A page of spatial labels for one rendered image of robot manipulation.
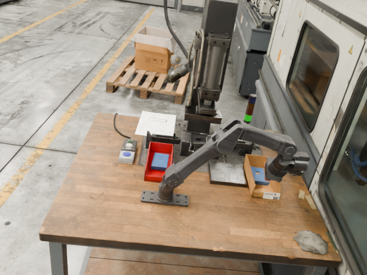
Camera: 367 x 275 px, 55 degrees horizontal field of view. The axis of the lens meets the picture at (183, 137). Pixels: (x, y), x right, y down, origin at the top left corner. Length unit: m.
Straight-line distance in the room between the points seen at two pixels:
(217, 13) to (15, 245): 1.91
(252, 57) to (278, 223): 3.49
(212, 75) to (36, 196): 1.84
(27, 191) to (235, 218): 1.94
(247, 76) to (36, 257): 3.46
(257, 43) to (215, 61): 3.18
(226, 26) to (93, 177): 0.89
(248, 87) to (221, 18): 3.32
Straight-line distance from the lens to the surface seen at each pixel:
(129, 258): 2.17
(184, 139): 1.76
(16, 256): 2.56
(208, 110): 1.66
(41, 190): 3.01
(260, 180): 1.73
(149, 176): 1.58
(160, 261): 2.17
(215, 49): 1.58
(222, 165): 1.74
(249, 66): 4.83
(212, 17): 1.63
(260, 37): 4.74
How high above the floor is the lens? 1.87
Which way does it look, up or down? 30 degrees down
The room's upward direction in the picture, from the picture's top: 8 degrees clockwise
